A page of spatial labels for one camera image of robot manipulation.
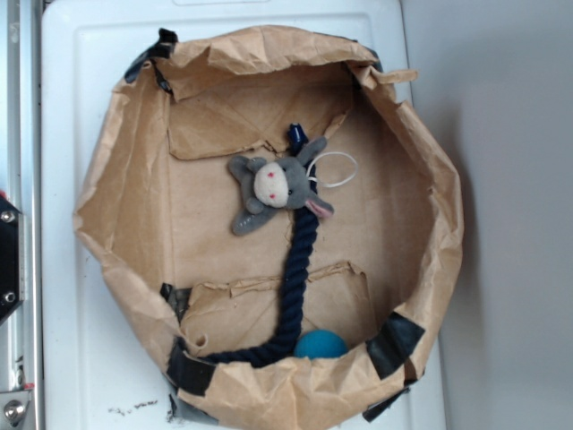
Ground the gray plush donkey toy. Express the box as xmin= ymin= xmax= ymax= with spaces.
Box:
xmin=228 ymin=136 xmax=357 ymax=236

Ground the brown paper bag bin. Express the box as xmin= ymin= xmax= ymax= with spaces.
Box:
xmin=73 ymin=25 xmax=464 ymax=429

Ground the teal blue ball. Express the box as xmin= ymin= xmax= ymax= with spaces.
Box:
xmin=294 ymin=330 xmax=348 ymax=359

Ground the dark blue rope toy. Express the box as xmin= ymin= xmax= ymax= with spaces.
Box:
xmin=204 ymin=124 xmax=319 ymax=368

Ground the black metal bracket plate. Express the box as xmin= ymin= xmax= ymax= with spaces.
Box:
xmin=0 ymin=195 xmax=21 ymax=323

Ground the aluminium frame rail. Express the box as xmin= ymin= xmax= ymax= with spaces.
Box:
xmin=1 ymin=1 xmax=45 ymax=429

